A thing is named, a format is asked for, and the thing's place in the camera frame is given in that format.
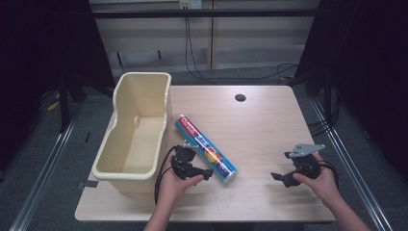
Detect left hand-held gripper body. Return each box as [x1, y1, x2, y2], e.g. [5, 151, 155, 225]
[170, 140, 205, 181]

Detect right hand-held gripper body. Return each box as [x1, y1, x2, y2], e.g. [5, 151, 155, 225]
[284, 142, 326, 181]

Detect blue cling film roll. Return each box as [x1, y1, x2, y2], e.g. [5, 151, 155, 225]
[174, 114, 239, 184]

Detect cream plastic bin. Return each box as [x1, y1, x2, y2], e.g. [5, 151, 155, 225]
[91, 71, 173, 195]

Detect person's left hand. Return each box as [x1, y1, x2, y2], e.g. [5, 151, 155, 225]
[157, 153, 205, 206]

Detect person's right hand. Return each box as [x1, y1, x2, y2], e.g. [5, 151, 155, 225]
[292, 151, 342, 209]

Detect black metal stand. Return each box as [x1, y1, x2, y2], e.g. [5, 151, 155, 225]
[304, 64, 341, 129]
[57, 75, 88, 134]

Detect black horizontal bar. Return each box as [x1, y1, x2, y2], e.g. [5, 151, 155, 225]
[92, 9, 319, 19]

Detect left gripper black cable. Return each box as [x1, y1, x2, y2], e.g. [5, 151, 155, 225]
[154, 144, 179, 206]

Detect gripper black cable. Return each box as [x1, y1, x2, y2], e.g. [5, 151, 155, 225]
[317, 159, 340, 191]
[154, 144, 179, 206]

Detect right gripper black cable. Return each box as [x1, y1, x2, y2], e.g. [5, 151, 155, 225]
[317, 159, 340, 191]

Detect black floor cables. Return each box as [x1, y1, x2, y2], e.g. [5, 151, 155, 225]
[307, 95, 343, 138]

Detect metal floor rail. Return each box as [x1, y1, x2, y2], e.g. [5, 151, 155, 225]
[9, 112, 80, 231]
[310, 97, 394, 231]

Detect black hanging cable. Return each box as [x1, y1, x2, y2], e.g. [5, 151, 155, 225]
[184, 16, 299, 82]

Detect white wall socket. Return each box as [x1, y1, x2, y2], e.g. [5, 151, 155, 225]
[179, 0, 203, 10]

